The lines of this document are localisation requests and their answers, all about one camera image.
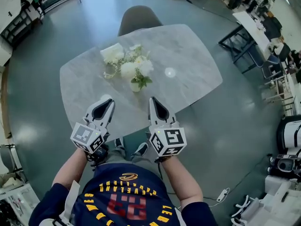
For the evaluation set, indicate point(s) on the person's shoe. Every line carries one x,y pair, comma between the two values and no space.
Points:
141,148
119,142

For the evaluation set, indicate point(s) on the person's navy printed shirt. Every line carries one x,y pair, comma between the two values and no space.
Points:
127,201

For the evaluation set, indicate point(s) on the black shelf unit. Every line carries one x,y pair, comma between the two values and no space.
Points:
16,28

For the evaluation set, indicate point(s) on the person's left shoe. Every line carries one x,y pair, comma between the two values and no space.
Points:
119,142

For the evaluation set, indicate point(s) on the black hanging controller box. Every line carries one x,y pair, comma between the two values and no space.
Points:
98,153

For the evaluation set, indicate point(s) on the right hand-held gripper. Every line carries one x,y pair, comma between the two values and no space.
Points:
169,139

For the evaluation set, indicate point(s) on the black office chair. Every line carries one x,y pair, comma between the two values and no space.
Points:
272,28

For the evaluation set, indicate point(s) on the bunch of white flowers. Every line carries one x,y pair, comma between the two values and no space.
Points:
128,69

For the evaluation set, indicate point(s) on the white power strip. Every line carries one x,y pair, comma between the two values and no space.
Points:
223,195

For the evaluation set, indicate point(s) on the person's right forearm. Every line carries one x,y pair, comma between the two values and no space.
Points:
183,185

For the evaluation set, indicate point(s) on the white table with black frame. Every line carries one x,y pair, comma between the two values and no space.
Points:
251,27

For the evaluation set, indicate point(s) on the white office chair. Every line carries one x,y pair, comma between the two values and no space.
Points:
247,211

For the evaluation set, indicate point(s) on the grey dining chair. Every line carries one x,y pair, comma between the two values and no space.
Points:
138,19

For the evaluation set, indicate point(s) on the white tissue box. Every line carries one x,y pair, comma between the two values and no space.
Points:
110,52

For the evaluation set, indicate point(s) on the grey chair with black frame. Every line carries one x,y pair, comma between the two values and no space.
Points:
7,158

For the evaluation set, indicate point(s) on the blue chair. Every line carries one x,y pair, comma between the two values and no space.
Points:
268,65

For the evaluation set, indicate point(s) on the white and black robot base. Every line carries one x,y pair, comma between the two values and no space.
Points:
290,136

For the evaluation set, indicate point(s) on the person's grey trousers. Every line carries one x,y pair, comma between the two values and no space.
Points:
122,155

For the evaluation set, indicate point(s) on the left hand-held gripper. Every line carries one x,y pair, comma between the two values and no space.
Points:
84,135

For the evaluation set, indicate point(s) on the grey marble table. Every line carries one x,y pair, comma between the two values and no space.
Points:
183,50

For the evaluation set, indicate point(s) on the white cluttered desk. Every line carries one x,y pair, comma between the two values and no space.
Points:
18,201

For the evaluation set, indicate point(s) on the person's left forearm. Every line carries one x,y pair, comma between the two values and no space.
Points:
70,168

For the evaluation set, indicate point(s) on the person's right shoe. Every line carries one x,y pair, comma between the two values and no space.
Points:
141,148

